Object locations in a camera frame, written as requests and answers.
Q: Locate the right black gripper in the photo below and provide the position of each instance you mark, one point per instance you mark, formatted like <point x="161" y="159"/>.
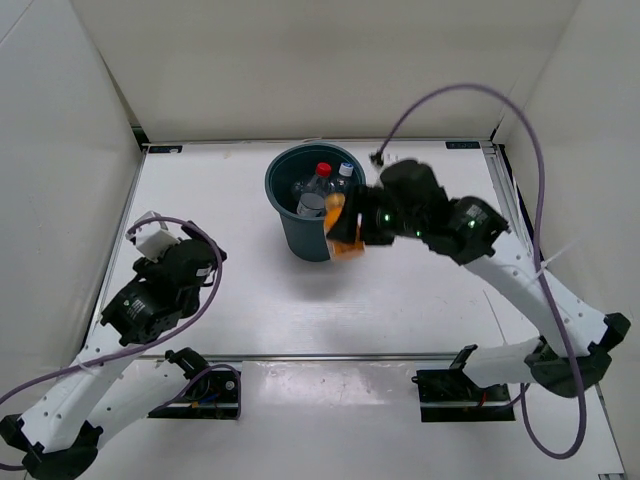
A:
<point x="345" y="226"/>

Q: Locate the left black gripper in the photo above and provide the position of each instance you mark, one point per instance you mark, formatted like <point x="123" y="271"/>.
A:
<point x="149" y="268"/>

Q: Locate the orange juice bottle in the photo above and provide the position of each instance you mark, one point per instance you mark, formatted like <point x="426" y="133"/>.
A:
<point x="341" y="228"/>

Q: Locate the crushed clear plastic bottle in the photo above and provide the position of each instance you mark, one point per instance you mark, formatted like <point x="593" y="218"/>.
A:
<point x="311" y="205"/>

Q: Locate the red cap water bottle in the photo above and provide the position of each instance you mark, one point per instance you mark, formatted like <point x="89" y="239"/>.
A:
<point x="319" y="180"/>

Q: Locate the blue label clear bottle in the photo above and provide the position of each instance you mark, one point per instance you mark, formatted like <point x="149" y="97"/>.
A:
<point x="342" y="180"/>

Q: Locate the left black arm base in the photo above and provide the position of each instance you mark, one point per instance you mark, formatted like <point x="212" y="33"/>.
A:
<point x="216" y="396"/>

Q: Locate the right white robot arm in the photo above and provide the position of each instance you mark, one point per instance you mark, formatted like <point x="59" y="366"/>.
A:
<point x="571" y="351"/>

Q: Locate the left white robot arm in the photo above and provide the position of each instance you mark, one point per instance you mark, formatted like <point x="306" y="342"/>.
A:
<point x="99" y="394"/>

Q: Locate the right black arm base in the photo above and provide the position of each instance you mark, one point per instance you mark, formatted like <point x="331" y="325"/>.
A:
<point x="447" y="395"/>

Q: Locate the dark green plastic bin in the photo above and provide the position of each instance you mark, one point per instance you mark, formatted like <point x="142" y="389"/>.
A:
<point x="304" y="236"/>

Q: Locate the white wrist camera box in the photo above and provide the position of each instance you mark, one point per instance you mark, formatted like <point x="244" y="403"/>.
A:
<point x="152" y="240"/>

